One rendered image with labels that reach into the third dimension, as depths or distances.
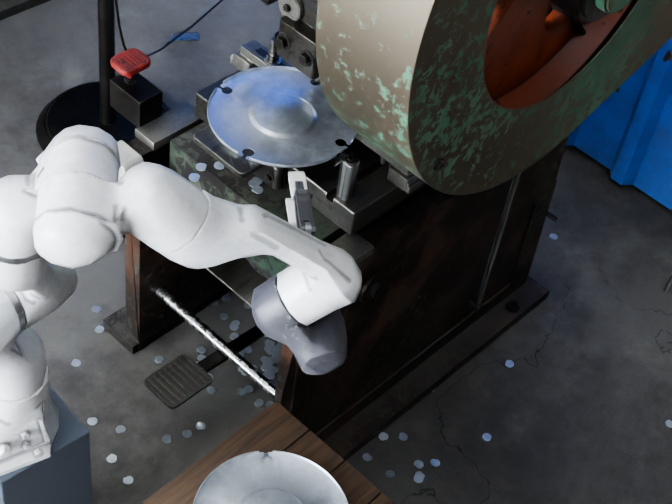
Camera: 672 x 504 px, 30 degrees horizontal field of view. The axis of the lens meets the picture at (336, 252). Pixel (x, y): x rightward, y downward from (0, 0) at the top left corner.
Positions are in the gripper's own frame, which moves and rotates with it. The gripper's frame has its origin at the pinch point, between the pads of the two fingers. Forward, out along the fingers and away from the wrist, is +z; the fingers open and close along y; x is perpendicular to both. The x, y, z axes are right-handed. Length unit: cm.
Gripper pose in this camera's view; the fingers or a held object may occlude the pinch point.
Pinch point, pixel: (296, 197)
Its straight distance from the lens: 225.6
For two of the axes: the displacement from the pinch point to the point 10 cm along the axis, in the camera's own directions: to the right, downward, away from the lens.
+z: -1.3, -7.3, 6.7
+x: -9.9, 0.3, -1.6
